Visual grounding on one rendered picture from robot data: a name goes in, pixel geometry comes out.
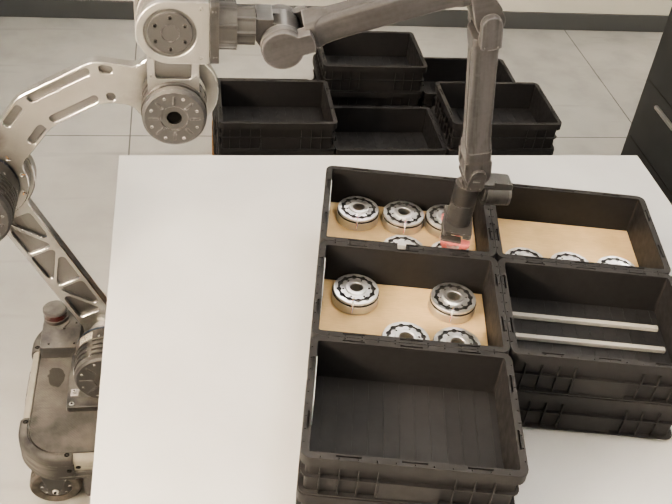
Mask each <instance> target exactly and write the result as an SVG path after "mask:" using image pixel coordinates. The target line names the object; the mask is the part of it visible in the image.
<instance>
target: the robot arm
mask: <svg viewBox="0 0 672 504"><path fill-rule="evenodd" d="M466 6H467V9H468V21H469V23H468V24H467V39H468V54H467V71H466V89H465V106H464V123H463V134H462V137H461V145H460V146H459V153H458V160H459V163H460V164H459V170H460V173H461V176H460V177H458V178H457V179H456V181H455V185H454V189H453V193H452V196H451V200H450V204H449V205H445V207H444V213H443V214H442V215H441V221H442V223H441V236H440V244H441V247H442V248H447V245H449V246H452V245H455V246H459V248H458V249H462V250H466V249H468V248H469V246H470V241H468V240H470V239H471V236H472V216H473V212H474V209H475V205H476V202H477V198H479V200H480V203H481V204H482V205H509V203H510V201H511V198H512V189H513V185H512V182H511V180H510V177H509V175H508V174H500V173H491V169H492V160H491V153H492V144H491V132H492V120H493V109H494V97H495V86H496V74H497V63H498V53H499V49H500V48H502V37H503V27H504V26H505V23H506V17H505V14H504V12H503V9H502V7H501V5H500V4H499V2H498V0H346V1H342V2H339V3H335V4H331V5H327V6H322V7H311V8H307V7H306V5H302V6H298V7H295V8H292V7H290V6H288V5H285V4H273V5H271V4H255V5H254V6H238V5H237V2H236V0H210V64H219V49H225V50H236V48H237V45H255V40H256V42H257V43H258V45H259V46H260V47H261V53H262V56H263V58H264V60H265V62H266V63H267V64H268V65H269V66H271V67H273V68H276V69H288V68H291V67H294V66H295V65H297V64H298V63H299V62H300V61H301V59H302V58H303V56H304V55H308V54H311V53H315V52H316V48H320V47H322V46H324V45H325V44H327V43H330V42H332V41H335V40H338V39H341V38H344V37H347V36H351V35H355V34H358V33H362V32H365V31H369V30H372V29H376V28H380V27H383V26H387V25H390V24H394V23H397V22H401V21H405V20H408V19H412V18H415V17H419V16H422V15H426V14H430V13H433V12H437V11H441V10H445V9H450V8H455V7H466ZM453 235H454V236H453ZM460 236H462V239H464V240H462V239H461V237H460Z"/></svg>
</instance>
